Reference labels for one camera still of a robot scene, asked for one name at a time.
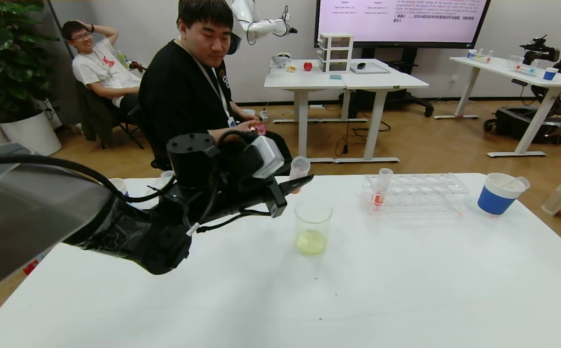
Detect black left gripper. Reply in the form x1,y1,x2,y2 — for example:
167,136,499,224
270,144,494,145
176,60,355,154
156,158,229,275
226,174,314,218

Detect red pigment test tube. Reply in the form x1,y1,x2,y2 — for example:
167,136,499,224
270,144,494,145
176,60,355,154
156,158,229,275
289,156,311,194
372,168,393,208

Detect yellow pigment test tube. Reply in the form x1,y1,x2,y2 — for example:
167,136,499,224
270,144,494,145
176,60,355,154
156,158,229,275
498,176,531,192

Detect clear glass beaker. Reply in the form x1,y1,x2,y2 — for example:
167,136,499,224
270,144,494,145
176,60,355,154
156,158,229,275
294,197,333,256

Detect clear plastic tube rack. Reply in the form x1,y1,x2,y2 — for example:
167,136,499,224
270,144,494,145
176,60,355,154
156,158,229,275
128,176,177,209
361,174,470,215

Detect grey tablet pad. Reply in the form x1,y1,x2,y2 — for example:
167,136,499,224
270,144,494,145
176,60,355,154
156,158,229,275
350,63,390,75

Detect black display stand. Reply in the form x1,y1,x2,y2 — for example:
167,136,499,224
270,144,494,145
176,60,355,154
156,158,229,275
339,48,433,119

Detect white drawer organizer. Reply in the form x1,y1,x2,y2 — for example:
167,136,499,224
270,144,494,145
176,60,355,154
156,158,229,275
318,33,354,74

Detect man in black shirt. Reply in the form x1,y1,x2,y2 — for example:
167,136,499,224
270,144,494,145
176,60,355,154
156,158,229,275
138,0,293,171

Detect black office chair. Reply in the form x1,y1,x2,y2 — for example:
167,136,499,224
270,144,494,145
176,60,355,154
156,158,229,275
128,105,170,171

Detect dark folding chair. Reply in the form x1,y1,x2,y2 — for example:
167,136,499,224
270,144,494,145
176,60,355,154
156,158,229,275
76,76,146,150

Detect man in white t-shirt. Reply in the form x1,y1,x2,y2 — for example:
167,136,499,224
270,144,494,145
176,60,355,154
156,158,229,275
62,19,142,108

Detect long white standing desk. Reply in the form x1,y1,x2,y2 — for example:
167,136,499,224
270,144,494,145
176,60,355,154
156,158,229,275
433,57,561,158

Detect white plant pot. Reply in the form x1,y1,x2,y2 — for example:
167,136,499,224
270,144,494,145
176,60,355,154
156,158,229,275
0,111,62,158

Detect red paper shopping bag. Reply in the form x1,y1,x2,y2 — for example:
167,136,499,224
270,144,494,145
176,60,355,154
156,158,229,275
22,250,50,276

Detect green potted plant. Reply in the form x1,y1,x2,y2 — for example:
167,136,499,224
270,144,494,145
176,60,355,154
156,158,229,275
0,0,61,124

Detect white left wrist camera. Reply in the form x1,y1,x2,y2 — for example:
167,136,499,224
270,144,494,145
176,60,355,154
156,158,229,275
249,135,286,180

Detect black floor cables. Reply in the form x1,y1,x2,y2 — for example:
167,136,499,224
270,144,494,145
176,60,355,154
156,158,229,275
334,106,392,157

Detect large wall display screen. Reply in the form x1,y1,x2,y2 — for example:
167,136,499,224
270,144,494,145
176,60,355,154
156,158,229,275
314,0,491,50

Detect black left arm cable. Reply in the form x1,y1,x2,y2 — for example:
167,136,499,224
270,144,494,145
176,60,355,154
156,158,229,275
0,154,179,203

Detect black camera rig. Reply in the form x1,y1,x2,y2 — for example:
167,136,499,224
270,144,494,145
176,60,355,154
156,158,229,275
518,35,559,65

